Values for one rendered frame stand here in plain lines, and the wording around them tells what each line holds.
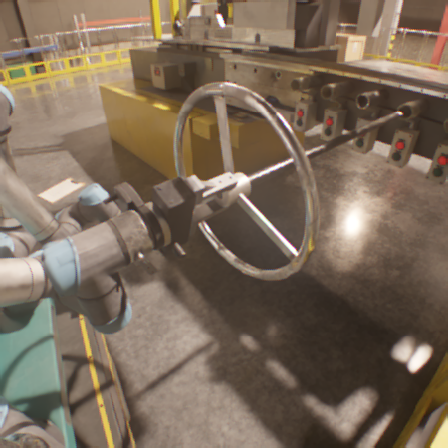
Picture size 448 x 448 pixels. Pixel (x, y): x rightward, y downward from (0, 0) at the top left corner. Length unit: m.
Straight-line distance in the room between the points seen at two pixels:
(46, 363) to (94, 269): 0.55
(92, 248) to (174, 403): 0.90
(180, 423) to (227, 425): 0.17
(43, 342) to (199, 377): 0.60
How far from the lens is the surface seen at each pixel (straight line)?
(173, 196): 0.43
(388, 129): 1.45
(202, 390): 1.23
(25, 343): 1.01
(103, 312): 0.49
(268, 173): 0.60
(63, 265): 0.42
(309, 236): 0.45
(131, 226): 0.44
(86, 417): 0.94
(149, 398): 1.25
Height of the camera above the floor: 1.15
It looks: 38 degrees down
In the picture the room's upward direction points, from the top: 1 degrees counter-clockwise
